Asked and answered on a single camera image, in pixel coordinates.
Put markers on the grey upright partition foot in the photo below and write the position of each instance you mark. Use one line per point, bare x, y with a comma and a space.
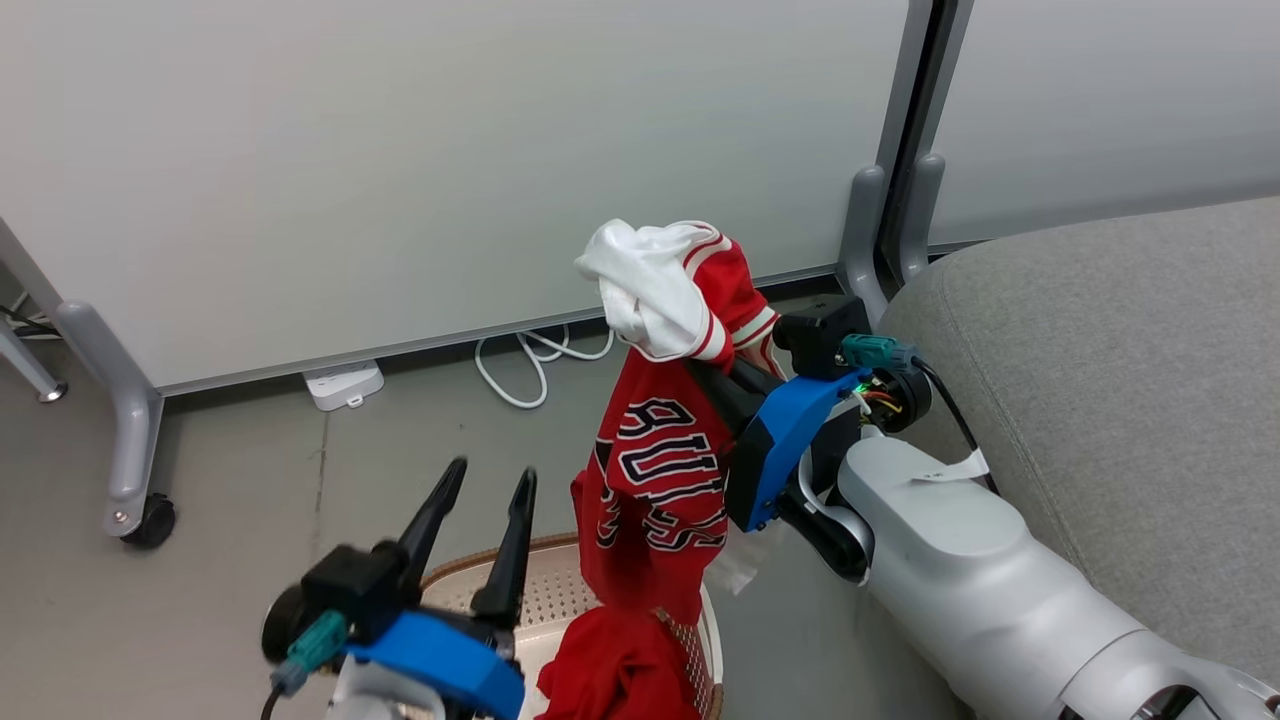
920, 210
865, 235

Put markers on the thin grey metal leg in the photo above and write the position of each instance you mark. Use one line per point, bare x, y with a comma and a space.
30, 365

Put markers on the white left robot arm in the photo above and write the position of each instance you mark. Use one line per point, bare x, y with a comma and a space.
380, 698

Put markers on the plain red garment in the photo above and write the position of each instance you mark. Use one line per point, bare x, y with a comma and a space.
620, 665

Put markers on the grey partition leg with caster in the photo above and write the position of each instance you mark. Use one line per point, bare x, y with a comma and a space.
125, 410

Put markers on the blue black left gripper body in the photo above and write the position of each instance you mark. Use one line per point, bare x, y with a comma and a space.
450, 660

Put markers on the white perforated laundry basket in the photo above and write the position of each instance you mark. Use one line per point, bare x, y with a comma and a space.
550, 590

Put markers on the grey fabric sofa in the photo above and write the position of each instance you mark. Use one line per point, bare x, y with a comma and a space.
1120, 400

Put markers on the white garment with red trim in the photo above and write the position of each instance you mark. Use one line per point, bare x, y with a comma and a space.
650, 285

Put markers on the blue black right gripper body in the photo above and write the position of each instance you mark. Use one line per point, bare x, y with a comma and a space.
785, 430

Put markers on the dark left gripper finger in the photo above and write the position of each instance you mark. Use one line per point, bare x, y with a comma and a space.
508, 555
428, 525

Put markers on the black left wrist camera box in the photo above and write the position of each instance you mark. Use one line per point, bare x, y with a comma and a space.
350, 590

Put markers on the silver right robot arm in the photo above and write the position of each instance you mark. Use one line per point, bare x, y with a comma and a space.
980, 590

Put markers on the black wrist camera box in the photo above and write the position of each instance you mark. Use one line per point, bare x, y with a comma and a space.
818, 330
350, 590

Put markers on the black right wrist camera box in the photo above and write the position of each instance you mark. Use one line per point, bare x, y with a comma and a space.
818, 330

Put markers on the wide white partition panel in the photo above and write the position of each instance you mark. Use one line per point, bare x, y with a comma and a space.
400, 170

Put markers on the red Bulls basketball jersey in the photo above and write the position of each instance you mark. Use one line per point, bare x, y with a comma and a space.
660, 470

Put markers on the white power strip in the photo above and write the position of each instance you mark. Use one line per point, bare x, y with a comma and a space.
342, 385

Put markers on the narrow white partition panel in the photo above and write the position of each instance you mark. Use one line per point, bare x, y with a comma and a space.
1110, 100

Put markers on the black caster wheel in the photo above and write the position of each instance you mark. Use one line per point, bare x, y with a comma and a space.
152, 522

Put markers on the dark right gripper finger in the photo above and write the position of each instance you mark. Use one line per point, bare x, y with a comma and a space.
728, 400
762, 378

